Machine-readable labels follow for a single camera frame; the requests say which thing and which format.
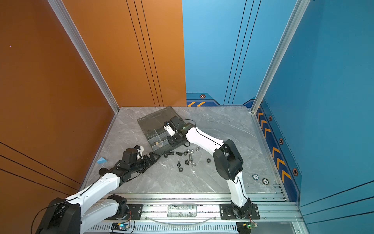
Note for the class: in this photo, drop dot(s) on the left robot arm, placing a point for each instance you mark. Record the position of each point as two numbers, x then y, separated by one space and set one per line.
79 212

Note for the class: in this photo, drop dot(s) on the left circuit board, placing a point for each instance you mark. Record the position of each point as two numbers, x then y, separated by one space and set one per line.
119 227

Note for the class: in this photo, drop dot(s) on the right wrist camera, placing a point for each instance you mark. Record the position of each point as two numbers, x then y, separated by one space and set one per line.
169 128

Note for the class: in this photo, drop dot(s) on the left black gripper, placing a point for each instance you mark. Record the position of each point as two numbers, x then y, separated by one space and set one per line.
149 163

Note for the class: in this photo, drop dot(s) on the black round cap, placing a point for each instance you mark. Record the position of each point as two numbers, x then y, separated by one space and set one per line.
103 171

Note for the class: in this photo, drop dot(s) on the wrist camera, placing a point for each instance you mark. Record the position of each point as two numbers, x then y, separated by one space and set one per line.
140 150
169 128

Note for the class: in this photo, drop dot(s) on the black round marker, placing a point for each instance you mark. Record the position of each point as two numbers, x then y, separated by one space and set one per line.
265 181

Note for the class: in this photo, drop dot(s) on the blue triangular wedge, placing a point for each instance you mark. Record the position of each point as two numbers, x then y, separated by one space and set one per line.
101 160

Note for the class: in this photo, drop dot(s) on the circuit board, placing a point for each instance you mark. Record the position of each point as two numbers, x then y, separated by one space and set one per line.
119 227
245 227

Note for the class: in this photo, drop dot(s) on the left aluminium corner post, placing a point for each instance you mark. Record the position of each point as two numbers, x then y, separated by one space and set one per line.
72 31

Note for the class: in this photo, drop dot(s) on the silver hex bolt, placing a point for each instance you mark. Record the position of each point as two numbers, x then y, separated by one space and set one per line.
191 161

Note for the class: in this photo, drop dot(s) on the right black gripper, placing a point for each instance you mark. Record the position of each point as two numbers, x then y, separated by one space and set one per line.
172 142

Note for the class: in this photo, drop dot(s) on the white round marker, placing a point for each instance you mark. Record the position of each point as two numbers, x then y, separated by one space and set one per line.
255 177

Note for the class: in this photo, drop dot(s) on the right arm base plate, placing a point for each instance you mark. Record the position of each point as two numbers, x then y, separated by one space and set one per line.
230 211

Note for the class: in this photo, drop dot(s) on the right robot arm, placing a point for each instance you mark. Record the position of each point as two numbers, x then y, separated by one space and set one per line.
228 161

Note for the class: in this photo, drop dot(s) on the aluminium corner post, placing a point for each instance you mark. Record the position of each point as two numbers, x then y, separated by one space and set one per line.
72 31
286 38

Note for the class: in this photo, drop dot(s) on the aluminium front rail frame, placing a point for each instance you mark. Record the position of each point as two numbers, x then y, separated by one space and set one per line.
273 207

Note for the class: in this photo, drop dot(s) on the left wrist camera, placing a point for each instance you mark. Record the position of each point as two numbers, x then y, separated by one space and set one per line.
140 150

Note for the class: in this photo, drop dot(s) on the right aluminium corner post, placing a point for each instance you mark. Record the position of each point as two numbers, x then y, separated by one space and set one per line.
286 38

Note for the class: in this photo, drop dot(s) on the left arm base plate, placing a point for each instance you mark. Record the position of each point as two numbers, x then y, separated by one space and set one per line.
129 211

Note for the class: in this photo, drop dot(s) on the right circuit board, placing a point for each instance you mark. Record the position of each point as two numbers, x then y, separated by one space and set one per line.
245 227

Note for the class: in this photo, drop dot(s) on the black bolt near box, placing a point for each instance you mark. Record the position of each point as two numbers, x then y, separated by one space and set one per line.
168 154

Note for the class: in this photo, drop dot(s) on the grey plastic organizer box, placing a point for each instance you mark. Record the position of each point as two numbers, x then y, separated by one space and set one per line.
152 126

